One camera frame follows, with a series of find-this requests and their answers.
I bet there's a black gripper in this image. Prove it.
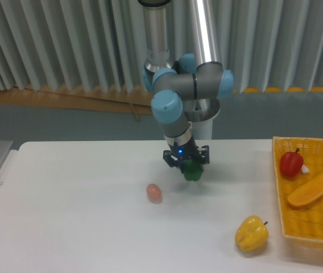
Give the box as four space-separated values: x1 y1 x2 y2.
163 133 210 173

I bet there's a green bell pepper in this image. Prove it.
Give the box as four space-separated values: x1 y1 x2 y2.
183 160 203 181

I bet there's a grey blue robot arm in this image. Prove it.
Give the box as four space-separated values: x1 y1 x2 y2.
139 1 234 176

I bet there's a yellow woven basket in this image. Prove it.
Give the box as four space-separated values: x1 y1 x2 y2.
272 136 323 246

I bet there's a brown egg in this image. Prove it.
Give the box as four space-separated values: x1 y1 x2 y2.
146 184 162 203

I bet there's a brown cardboard sheet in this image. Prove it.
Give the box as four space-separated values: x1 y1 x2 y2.
0 84 153 120

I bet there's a yellow bell pepper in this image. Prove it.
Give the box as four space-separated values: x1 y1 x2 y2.
235 215 269 253

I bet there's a red bell pepper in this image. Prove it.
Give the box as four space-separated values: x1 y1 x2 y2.
279 148 304 177

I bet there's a small white object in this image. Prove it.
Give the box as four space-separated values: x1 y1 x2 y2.
301 165 309 174

